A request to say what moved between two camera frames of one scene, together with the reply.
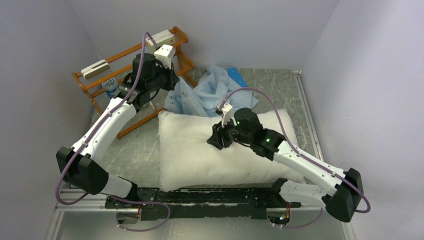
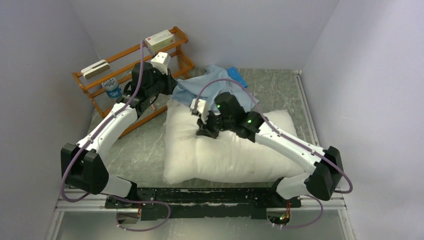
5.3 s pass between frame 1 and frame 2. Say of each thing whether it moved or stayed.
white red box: stayed
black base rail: stayed
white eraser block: stayed
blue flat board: stayed
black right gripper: moved
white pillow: moved
